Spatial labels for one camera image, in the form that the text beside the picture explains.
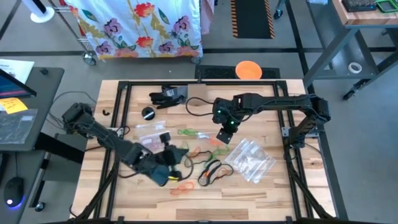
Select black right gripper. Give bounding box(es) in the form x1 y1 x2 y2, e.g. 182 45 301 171
212 96 242 144

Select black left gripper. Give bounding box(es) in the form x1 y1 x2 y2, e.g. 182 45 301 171
137 131 190 182

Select wide black rubber band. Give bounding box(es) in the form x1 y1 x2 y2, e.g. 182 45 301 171
205 159 234 185
197 159 223 187
184 149 215 169

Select brown cardboard box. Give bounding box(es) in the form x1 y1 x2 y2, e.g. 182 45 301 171
187 83 208 106

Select orange bowl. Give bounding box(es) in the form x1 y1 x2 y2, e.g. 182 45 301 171
235 60 263 80

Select black work gloves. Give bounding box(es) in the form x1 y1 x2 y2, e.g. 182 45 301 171
149 85 189 110

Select hazard striped floor mat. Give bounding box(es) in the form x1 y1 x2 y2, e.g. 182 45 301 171
231 0 276 40

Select pale pink cloth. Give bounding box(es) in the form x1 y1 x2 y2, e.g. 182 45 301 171
201 0 215 34

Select grey cart leg with caster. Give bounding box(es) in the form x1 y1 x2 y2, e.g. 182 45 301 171
273 0 287 20

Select floral print curtain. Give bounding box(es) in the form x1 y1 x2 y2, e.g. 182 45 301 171
65 0 203 60

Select white tape roll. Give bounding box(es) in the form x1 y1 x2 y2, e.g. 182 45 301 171
348 62 363 75

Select dark grey desk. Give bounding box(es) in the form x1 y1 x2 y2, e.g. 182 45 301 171
0 66 88 213

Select floral fabric backdrop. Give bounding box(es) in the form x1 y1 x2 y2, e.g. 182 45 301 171
49 0 203 66

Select wooden top workbench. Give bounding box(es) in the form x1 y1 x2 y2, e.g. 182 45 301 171
303 0 398 100

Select black keyboard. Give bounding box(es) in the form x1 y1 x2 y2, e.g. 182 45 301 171
341 0 379 13

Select grey plastic bag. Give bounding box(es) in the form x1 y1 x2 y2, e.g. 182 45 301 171
0 108 39 144

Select black computer mouse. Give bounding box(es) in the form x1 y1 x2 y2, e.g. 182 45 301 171
2 176 25 210

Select yellow sticky note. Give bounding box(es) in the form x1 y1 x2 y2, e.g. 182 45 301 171
0 97 29 115

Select computer monitor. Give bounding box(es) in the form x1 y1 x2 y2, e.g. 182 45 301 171
0 67 38 100

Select green tray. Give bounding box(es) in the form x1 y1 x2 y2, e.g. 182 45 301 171
375 0 398 14

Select white paper sheet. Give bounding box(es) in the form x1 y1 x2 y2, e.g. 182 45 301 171
0 58 35 84

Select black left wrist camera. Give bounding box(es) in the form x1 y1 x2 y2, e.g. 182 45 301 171
150 164 171 187

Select white round pedestal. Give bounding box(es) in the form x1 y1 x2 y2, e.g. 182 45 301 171
22 0 56 24

